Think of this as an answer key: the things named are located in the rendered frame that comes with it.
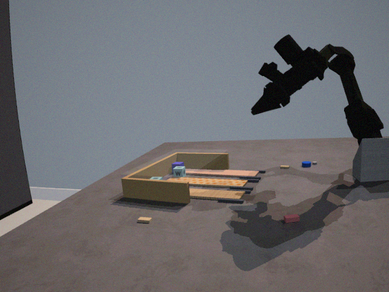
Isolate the small tan flat block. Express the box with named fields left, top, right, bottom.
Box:
left=138, top=217, right=153, bottom=223

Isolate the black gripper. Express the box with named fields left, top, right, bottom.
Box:
left=251, top=68, right=304, bottom=115

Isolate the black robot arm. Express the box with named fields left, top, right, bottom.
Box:
left=258, top=35, right=384, bottom=145

